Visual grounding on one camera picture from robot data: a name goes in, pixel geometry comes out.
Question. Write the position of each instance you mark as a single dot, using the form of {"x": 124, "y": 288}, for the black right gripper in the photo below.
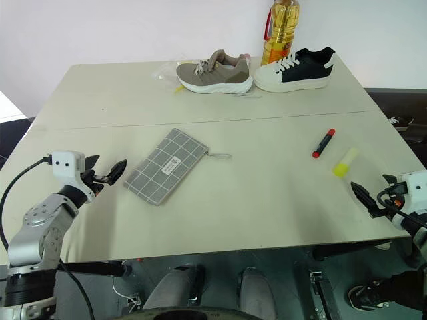
{"x": 392, "y": 200}

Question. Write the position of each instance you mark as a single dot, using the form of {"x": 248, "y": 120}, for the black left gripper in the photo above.
{"x": 93, "y": 181}

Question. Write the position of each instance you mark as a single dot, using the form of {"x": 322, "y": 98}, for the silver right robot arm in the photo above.
{"x": 417, "y": 235}

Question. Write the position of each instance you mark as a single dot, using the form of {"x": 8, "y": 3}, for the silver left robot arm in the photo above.
{"x": 33, "y": 216}

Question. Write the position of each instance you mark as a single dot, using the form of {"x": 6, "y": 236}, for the grey checked pouch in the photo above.
{"x": 166, "y": 166}

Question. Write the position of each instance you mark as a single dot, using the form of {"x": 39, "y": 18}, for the yellow glue stick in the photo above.
{"x": 343, "y": 165}

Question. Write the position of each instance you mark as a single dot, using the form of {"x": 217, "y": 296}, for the red and black pen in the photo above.
{"x": 323, "y": 144}

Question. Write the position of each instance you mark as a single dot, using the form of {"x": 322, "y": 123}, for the dark shoe with white laces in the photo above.
{"x": 402, "y": 121}

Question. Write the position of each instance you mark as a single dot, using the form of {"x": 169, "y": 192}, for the black low side stand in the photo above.
{"x": 15, "y": 136}

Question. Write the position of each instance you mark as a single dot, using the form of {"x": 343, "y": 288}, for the dark trouser leg of bystander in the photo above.
{"x": 412, "y": 288}

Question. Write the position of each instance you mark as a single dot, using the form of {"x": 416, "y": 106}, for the black sneaker of bystander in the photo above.
{"x": 367, "y": 295}

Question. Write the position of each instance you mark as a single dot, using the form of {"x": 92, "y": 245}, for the small yellow object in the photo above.
{"x": 179, "y": 89}

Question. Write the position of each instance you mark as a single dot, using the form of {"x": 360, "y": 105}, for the clear plastic bag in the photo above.
{"x": 166, "y": 71}

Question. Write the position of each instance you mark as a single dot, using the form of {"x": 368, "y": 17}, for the gray rounded robot foot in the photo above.
{"x": 170, "y": 290}
{"x": 255, "y": 293}

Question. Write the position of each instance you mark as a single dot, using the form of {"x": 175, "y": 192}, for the black and white sneaker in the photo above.
{"x": 300, "y": 71}

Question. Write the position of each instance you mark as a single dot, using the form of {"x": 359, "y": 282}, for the taupe sneaker white sole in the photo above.
{"x": 213, "y": 75}

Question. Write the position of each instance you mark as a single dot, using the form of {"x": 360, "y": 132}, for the small pink object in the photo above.
{"x": 246, "y": 56}

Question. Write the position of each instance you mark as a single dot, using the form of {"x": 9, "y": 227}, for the yellow cooking oil bottle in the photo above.
{"x": 282, "y": 30}

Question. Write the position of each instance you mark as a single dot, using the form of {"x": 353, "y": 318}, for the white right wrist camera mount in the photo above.
{"x": 415, "y": 190}

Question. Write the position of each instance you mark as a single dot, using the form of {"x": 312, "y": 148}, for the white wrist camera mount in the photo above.
{"x": 65, "y": 165}
{"x": 415, "y": 190}

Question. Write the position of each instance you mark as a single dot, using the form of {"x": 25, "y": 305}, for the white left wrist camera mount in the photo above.
{"x": 65, "y": 165}

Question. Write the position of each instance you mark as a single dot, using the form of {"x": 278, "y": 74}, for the black table frame bar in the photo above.
{"x": 96, "y": 267}
{"x": 347, "y": 248}

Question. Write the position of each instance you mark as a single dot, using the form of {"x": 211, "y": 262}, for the black metal floor bracket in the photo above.
{"x": 325, "y": 293}

